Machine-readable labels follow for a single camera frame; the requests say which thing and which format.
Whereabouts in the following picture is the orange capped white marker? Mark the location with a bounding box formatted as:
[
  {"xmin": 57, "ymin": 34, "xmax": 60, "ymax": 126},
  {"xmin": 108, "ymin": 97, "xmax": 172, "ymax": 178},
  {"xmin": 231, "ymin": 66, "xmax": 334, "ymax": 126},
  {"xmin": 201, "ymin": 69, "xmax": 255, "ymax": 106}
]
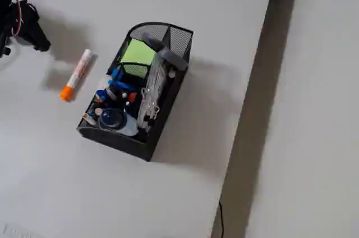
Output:
[{"xmin": 59, "ymin": 49, "xmax": 93, "ymax": 102}]

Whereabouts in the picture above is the green sticky note pad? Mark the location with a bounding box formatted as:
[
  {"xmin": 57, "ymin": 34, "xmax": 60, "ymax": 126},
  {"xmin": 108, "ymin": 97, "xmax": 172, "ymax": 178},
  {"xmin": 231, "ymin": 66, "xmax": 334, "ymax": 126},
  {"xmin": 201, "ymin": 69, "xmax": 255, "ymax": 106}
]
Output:
[{"xmin": 119, "ymin": 38, "xmax": 157, "ymax": 77}]

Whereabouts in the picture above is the light blue navy capped tube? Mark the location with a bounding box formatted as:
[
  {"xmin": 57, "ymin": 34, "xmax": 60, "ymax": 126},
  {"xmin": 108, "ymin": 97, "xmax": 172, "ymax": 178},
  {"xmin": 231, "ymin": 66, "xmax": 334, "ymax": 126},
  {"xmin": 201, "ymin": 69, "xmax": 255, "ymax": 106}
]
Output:
[{"xmin": 98, "ymin": 108, "xmax": 140, "ymax": 138}]

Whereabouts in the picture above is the black mesh desk organizer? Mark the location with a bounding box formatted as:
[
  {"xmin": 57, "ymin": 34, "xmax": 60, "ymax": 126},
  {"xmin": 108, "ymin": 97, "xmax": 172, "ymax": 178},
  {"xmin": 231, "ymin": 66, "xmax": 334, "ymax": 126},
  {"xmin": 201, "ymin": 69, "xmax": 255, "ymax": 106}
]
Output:
[{"xmin": 76, "ymin": 21, "xmax": 194, "ymax": 162}]

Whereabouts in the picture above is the thin black cable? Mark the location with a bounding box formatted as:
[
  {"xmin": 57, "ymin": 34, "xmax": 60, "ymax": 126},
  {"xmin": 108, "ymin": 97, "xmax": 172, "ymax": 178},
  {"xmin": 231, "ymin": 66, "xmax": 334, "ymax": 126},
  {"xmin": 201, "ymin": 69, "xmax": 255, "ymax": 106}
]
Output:
[{"xmin": 218, "ymin": 201, "xmax": 225, "ymax": 238}]

